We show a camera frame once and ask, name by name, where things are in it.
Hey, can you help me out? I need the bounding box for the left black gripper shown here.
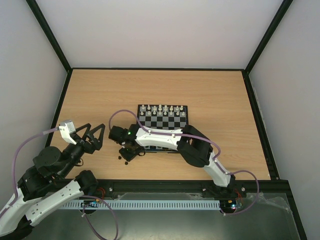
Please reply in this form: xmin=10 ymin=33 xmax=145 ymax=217
xmin=59 ymin=122 xmax=108 ymax=178

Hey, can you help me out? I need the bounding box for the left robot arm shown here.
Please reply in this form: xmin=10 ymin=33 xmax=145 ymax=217
xmin=0 ymin=120 xmax=106 ymax=240

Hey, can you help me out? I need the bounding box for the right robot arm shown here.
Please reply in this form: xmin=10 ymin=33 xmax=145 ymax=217
xmin=108 ymin=124 xmax=236 ymax=196

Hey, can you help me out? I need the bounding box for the left controller board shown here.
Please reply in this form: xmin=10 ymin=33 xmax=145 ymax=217
xmin=79 ymin=199 xmax=102 ymax=209

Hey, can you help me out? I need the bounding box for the controller board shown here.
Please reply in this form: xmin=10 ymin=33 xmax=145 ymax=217
xmin=79 ymin=199 xmax=102 ymax=209
xmin=221 ymin=199 xmax=243 ymax=210

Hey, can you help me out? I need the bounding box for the right controller board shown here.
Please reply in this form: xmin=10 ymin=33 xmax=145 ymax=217
xmin=221 ymin=199 xmax=243 ymax=210

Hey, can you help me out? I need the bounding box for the black and grey chessboard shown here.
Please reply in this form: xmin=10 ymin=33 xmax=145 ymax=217
xmin=137 ymin=104 xmax=189 ymax=130

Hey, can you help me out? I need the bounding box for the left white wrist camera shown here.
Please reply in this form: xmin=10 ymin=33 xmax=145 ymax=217
xmin=58 ymin=119 xmax=77 ymax=145

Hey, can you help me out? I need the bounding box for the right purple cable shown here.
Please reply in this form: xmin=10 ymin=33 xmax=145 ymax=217
xmin=108 ymin=109 xmax=261 ymax=216

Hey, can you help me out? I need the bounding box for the grey slotted cable duct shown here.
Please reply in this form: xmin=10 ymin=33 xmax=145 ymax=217
xmin=60 ymin=199 xmax=221 ymax=211

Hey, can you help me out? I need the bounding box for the black frame post left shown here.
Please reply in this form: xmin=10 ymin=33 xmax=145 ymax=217
xmin=25 ymin=0 xmax=73 ymax=72

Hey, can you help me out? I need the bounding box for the black frame post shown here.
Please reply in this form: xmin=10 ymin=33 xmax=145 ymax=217
xmin=245 ymin=0 xmax=293 ymax=74
xmin=25 ymin=0 xmax=73 ymax=72

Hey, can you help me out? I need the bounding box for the black frame post right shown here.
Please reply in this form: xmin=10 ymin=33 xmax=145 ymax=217
xmin=245 ymin=0 xmax=293 ymax=74

